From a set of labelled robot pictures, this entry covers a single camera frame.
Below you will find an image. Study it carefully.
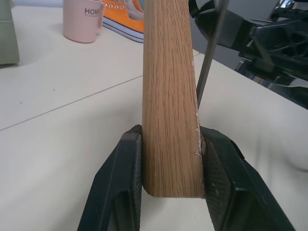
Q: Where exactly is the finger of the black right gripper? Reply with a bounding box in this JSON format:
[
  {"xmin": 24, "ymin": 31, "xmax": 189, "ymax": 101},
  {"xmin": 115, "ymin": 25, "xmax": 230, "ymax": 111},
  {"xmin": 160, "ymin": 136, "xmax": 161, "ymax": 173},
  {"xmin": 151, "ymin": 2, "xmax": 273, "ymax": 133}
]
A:
[
  {"xmin": 189, "ymin": 0, "xmax": 308, "ymax": 59},
  {"xmin": 234, "ymin": 56, "xmax": 308, "ymax": 87}
]

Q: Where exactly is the orange canvas sneaker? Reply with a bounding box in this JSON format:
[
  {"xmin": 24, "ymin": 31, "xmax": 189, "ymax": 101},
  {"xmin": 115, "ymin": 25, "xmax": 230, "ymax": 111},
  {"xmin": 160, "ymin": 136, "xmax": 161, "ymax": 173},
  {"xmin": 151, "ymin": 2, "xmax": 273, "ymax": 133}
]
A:
[{"xmin": 101, "ymin": 0, "xmax": 145, "ymax": 44}]

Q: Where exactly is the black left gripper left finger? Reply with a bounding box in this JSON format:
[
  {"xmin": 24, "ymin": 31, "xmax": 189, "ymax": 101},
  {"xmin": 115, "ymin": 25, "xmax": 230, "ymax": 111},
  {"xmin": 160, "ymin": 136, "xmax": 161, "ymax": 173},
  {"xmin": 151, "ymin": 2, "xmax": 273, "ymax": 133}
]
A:
[{"xmin": 77, "ymin": 124, "xmax": 143, "ymax": 231}]

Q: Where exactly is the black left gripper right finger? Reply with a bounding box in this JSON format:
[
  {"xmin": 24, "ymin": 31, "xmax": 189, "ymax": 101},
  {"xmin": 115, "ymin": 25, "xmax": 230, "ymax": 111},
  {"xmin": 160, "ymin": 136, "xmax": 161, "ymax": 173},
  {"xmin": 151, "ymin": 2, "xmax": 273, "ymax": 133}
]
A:
[{"xmin": 200, "ymin": 127, "xmax": 295, "ymax": 231}]

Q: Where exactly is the pale green plastic container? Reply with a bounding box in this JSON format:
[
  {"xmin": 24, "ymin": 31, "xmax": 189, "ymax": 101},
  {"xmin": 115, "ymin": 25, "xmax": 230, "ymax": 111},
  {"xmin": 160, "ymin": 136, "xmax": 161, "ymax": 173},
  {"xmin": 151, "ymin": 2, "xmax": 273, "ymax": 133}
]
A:
[{"xmin": 0, "ymin": 0, "xmax": 21, "ymax": 66}]

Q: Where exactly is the pink ribbed HOME mug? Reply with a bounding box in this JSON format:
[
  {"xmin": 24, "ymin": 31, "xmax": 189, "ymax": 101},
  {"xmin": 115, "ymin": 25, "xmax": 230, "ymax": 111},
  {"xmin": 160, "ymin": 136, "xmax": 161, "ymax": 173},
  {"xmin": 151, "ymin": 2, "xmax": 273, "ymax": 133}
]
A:
[{"xmin": 63, "ymin": 0, "xmax": 105, "ymax": 44}]

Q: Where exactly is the wooden oak plank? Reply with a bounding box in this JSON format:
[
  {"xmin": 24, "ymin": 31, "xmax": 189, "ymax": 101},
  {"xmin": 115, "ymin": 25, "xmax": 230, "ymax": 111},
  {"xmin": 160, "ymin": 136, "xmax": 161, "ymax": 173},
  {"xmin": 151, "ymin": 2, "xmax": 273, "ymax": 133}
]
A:
[{"xmin": 141, "ymin": 0, "xmax": 229, "ymax": 199}]

